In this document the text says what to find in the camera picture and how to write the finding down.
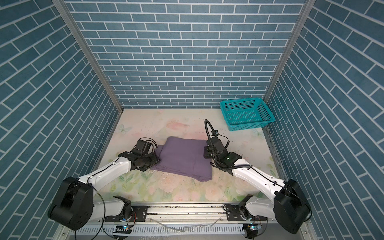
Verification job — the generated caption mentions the purple trousers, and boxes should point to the purple trousers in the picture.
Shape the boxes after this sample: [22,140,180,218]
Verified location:
[151,137,212,182]

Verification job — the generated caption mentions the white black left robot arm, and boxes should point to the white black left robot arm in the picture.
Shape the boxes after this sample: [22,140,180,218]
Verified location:
[48,152,160,231]

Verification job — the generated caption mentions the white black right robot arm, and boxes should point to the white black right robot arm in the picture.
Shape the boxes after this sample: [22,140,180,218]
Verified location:
[204,145,312,234]

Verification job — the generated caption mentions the teal plastic basket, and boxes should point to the teal plastic basket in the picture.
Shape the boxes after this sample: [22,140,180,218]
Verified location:
[220,98,275,131]

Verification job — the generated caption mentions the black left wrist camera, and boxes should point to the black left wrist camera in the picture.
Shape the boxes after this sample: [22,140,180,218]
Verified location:
[131,137,158,156]

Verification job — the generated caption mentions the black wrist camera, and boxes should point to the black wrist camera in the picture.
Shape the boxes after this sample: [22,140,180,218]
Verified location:
[207,130,230,152]
[131,137,158,156]

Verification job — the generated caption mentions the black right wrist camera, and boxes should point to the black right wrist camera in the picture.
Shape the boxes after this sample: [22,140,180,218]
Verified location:
[207,130,230,152]

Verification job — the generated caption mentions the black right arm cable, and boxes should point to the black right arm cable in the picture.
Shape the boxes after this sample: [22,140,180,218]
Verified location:
[204,119,215,142]

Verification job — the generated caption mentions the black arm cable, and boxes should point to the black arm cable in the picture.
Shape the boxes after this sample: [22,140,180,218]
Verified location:
[89,182,116,240]
[204,119,215,142]

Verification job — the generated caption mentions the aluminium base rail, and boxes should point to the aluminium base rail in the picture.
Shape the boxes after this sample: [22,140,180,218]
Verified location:
[135,204,245,222]

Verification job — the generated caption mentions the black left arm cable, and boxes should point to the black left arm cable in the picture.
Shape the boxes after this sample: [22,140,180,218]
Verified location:
[89,182,116,240]

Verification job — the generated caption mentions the white slotted cable duct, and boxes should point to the white slotted cable duct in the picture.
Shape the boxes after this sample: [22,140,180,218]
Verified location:
[77,223,245,237]

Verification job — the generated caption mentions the aluminium corner post left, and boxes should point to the aluminium corner post left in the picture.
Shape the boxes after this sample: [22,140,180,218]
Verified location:
[52,0,124,114]

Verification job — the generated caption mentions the aluminium corner post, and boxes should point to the aluminium corner post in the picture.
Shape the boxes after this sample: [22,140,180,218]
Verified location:
[52,0,124,114]
[262,0,317,104]

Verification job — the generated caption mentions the aluminium corner post right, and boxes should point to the aluminium corner post right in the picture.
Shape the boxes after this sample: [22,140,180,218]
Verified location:
[262,0,317,104]

